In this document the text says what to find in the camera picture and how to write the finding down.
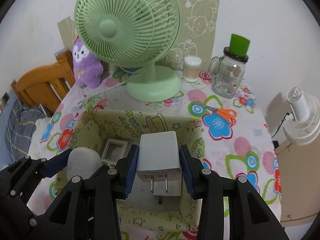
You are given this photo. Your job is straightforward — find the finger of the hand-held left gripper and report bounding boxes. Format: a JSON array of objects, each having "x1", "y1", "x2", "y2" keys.
[
  {"x1": 0, "y1": 149, "x2": 73, "y2": 181},
  {"x1": 0, "y1": 175, "x2": 63, "y2": 233}
]

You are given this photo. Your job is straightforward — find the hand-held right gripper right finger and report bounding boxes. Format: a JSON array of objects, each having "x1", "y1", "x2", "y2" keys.
[{"x1": 179, "y1": 144, "x2": 288, "y2": 240}]

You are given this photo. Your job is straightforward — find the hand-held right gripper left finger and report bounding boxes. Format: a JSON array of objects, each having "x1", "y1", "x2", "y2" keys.
[{"x1": 37, "y1": 144, "x2": 139, "y2": 240}]

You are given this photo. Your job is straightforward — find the white oval device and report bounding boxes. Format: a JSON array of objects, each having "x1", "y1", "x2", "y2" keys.
[{"x1": 67, "y1": 147, "x2": 102, "y2": 179}]

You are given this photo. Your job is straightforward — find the white remote control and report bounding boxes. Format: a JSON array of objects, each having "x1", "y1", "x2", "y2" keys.
[{"x1": 101, "y1": 138, "x2": 130, "y2": 165}]

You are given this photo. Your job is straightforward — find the white plug charger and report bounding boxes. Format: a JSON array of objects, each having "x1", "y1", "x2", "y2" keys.
[{"x1": 136, "y1": 131, "x2": 182, "y2": 204}]

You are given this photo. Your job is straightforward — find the yellow patterned storage box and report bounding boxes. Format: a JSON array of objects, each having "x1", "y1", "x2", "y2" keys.
[{"x1": 54, "y1": 109, "x2": 207, "y2": 233}]

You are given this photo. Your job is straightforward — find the grey plaid pillow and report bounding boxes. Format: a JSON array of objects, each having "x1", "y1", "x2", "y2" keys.
[{"x1": 4, "y1": 99, "x2": 48, "y2": 164}]

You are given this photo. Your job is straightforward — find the floral tablecloth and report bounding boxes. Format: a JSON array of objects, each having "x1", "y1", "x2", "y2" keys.
[{"x1": 27, "y1": 65, "x2": 283, "y2": 240}]

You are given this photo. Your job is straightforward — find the orange scissors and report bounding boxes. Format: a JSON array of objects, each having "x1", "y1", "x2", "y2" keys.
[{"x1": 200, "y1": 102, "x2": 237, "y2": 125}]

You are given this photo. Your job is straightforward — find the wooden bed headboard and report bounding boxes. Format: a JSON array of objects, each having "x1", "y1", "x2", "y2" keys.
[{"x1": 10, "y1": 49, "x2": 76, "y2": 114}]

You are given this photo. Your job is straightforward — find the purple plush rabbit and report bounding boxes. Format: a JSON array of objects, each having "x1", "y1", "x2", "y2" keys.
[{"x1": 72, "y1": 35, "x2": 103, "y2": 89}]

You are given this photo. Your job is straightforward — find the cotton swab container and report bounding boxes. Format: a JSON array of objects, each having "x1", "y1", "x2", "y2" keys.
[{"x1": 183, "y1": 56, "x2": 203, "y2": 83}]

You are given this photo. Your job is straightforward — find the glass mug jar green lid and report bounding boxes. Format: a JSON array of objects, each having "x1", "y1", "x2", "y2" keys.
[{"x1": 208, "y1": 34, "x2": 250, "y2": 99}]

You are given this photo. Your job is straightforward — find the beige wardrobe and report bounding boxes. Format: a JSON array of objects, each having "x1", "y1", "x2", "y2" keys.
[{"x1": 274, "y1": 140, "x2": 320, "y2": 228}]

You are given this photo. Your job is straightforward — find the white standing fan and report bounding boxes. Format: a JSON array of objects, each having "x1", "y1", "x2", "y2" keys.
[{"x1": 282, "y1": 87, "x2": 320, "y2": 146}]

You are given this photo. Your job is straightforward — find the green desk fan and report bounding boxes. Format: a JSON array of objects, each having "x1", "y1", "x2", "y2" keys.
[{"x1": 74, "y1": 0, "x2": 182, "y2": 102}]

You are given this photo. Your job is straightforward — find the black fan cable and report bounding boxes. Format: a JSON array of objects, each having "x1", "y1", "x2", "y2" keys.
[{"x1": 271, "y1": 111, "x2": 292, "y2": 138}]

